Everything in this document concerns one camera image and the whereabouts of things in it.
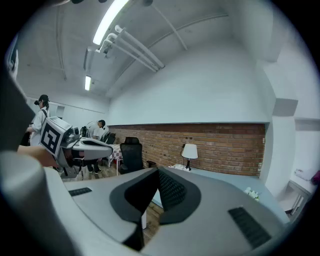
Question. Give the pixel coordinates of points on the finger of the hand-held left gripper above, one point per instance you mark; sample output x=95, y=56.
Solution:
x=92, y=151

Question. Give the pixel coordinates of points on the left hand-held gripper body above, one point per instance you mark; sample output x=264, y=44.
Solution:
x=53, y=136

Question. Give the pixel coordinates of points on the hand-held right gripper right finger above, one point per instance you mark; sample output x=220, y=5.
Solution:
x=215, y=200

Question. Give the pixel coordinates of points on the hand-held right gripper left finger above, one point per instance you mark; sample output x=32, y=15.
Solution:
x=100, y=200

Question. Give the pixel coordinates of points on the person's left forearm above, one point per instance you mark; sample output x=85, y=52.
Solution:
x=37, y=155

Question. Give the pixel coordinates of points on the black office chair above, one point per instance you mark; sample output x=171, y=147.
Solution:
x=131, y=155
x=108, y=137

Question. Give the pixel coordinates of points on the checkered tablecloth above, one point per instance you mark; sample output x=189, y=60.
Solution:
x=117, y=152

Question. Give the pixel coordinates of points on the white flower bouquet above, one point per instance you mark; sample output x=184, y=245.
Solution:
x=252, y=193

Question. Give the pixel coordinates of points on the white shade table lamp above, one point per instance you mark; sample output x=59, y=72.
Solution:
x=189, y=151

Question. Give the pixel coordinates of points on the small ceiling light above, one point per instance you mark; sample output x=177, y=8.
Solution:
x=87, y=83

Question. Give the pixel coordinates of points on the white side shelf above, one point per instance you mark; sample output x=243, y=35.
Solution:
x=297, y=195

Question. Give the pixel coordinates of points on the white ceiling pipe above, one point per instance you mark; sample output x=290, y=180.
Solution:
x=130, y=51
x=140, y=46
x=125, y=56

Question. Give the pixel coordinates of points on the long ceiling light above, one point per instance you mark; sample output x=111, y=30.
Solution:
x=107, y=21

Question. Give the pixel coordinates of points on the thin white ceiling conduit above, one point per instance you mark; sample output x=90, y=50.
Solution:
x=172, y=27

